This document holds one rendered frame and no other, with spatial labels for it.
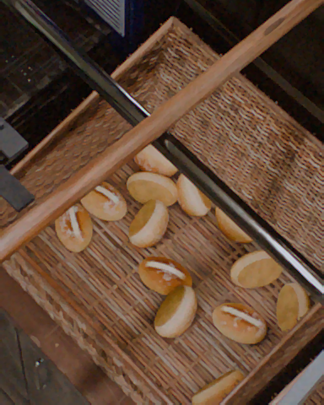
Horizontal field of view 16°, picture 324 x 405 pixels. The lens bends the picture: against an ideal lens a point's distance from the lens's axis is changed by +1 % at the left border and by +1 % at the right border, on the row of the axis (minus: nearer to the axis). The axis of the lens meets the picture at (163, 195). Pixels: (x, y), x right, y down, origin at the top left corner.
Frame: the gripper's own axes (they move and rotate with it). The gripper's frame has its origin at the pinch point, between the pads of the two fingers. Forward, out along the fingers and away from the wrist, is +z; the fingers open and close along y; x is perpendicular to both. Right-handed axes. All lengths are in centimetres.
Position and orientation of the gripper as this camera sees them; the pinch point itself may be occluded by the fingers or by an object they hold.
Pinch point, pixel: (17, 174)
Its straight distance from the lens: 147.1
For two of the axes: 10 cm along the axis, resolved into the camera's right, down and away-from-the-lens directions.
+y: -0.4, 4.9, 8.7
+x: -7.2, 5.9, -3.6
